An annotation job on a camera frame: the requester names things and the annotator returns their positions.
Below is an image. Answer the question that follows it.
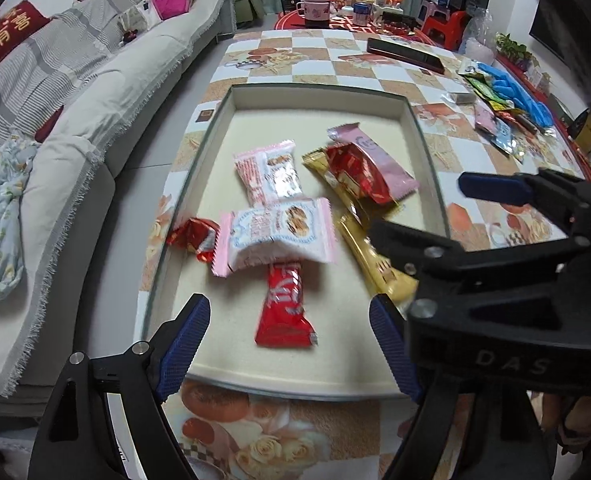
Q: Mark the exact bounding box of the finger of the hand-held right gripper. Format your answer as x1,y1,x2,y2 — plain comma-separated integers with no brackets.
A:
458,167,591,243
368,219,591,341

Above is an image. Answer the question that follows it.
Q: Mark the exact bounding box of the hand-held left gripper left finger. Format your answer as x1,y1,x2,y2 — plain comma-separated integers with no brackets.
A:
28,292,211,480

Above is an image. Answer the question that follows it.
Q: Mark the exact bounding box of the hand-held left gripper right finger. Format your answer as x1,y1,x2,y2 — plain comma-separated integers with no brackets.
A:
369,294,569,480

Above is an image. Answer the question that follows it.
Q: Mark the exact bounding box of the yellow rice cracker packet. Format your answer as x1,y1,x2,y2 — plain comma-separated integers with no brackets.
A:
336,212,420,318

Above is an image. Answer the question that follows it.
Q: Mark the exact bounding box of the red foil snack packet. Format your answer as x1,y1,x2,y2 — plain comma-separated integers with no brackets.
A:
324,141,401,206

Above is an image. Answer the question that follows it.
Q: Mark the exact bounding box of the long red snack packet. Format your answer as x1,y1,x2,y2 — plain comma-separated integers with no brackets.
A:
254,259,319,348

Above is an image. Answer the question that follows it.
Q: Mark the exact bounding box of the small red candy packet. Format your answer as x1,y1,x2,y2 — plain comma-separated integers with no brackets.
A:
166,216,221,265

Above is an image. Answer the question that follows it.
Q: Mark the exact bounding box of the gold snack packet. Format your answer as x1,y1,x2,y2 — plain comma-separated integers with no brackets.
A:
301,146,403,221

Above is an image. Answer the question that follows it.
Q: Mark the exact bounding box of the white pink-edged cookie packet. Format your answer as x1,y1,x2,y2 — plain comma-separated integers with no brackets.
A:
211,197,339,278
232,140,306,208

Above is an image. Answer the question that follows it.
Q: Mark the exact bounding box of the grey shallow box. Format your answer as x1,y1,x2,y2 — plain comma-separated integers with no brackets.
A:
134,85,451,401

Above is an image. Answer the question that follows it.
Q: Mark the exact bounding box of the person's right hand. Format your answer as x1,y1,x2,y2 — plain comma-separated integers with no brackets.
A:
540,394,583,443

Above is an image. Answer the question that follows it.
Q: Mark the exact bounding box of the light blue snack packet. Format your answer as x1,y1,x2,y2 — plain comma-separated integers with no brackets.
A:
490,122,519,153

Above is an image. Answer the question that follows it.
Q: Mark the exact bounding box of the lilac pink snack packet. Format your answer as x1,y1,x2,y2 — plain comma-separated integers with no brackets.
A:
475,107,501,133

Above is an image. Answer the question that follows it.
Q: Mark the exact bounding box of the dark brown bar packet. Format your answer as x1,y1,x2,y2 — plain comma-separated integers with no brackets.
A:
513,112,541,133

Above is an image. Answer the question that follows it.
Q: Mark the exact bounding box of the blue disposable gloves pile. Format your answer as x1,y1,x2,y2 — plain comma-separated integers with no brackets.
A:
475,62,553,128

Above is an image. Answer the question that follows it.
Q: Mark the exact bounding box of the dark green snack packet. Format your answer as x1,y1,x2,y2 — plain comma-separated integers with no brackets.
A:
463,72,496,101

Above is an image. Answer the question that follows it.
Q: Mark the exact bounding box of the white red television cabinet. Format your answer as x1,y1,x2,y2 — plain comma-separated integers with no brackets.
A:
495,55,591,186

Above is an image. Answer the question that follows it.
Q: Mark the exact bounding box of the yellow black gift bag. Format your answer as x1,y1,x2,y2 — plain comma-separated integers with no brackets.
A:
570,107,591,156

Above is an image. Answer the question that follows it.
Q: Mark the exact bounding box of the clear plastic bag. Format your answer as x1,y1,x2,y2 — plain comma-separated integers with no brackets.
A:
459,12,501,66

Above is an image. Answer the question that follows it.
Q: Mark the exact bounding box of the potted plant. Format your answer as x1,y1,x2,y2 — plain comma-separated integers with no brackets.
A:
495,32,531,66

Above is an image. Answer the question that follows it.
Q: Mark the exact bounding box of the dark red smartphone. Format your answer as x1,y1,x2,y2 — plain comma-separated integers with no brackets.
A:
367,37,446,75

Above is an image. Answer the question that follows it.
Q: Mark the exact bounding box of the red plastic stool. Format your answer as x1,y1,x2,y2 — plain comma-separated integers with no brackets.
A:
420,10,469,51

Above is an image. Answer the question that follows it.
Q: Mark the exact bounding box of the black television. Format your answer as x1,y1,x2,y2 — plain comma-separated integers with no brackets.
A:
528,0,591,91

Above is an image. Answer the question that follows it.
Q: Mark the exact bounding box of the pink plastic stool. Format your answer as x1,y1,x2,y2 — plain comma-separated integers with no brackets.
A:
418,0,443,23

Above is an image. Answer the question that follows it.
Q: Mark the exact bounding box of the black box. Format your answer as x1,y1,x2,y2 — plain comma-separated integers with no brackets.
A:
383,10,419,36

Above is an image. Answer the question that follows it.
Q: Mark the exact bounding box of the red patterned tablecloth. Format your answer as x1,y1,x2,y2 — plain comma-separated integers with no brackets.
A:
274,10,426,41

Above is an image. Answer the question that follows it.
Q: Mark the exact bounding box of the light floral blanket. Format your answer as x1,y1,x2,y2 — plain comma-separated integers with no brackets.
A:
0,137,38,311

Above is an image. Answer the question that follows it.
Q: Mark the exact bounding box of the pink mug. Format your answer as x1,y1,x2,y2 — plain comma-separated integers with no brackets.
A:
297,0,332,28

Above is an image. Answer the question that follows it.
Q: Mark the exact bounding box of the sofa with grey striped cover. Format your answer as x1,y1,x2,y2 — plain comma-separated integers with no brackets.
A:
0,0,236,396

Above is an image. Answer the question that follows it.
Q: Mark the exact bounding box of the white paper bag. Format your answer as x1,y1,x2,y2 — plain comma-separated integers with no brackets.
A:
118,0,163,36

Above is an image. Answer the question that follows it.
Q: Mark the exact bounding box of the pink bag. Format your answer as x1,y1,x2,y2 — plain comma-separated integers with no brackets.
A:
152,0,196,18

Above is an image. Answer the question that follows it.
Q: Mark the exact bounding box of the red embroidered pillow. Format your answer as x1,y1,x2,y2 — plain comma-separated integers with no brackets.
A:
0,0,51,81

